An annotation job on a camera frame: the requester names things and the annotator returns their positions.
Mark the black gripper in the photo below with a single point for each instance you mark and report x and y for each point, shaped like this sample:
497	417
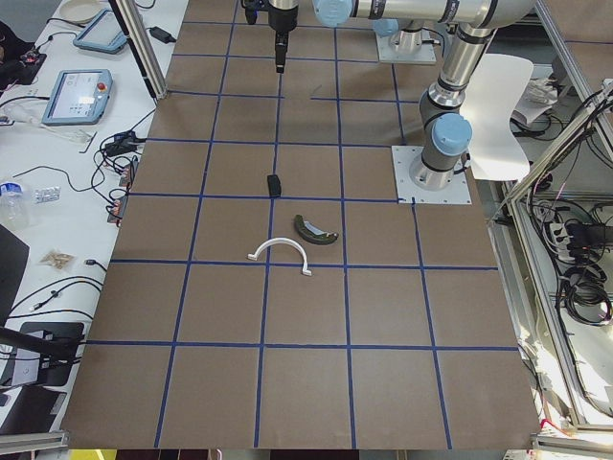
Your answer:
280	18

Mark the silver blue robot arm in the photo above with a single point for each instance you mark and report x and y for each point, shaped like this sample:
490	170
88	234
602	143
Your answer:
402	36
447	133

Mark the black power adapter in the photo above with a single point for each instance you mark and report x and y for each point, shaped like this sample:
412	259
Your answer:
161	35

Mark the black brake pad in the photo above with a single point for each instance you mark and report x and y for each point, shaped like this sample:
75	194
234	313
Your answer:
274	185

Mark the far blue teach pendant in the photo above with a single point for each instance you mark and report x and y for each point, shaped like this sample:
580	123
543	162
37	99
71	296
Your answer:
102	34

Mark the blue teach pendant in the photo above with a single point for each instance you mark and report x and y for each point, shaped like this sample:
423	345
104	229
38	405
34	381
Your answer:
102	34
79	97

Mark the green curved brake shoe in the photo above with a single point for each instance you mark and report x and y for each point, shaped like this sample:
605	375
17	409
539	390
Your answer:
312	234

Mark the white round plate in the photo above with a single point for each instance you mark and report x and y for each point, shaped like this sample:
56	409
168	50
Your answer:
80	11

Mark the near blue teach pendant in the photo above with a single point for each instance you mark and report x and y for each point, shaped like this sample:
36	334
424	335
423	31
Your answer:
79	97

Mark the white curved plastic clamp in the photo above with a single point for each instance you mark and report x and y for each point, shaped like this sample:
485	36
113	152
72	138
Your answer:
284	246

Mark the white plastic chair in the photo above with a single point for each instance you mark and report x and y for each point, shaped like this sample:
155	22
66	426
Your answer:
491	96

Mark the clear plastic water bottle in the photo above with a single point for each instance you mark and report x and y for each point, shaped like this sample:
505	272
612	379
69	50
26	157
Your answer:
14	212

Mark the bag of small parts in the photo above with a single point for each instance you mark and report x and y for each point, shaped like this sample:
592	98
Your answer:
57	260

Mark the black monitor stand base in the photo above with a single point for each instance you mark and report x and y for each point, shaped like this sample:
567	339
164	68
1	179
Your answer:
41	353

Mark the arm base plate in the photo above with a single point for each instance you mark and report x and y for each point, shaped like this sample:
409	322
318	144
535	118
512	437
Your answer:
426	56
416	184

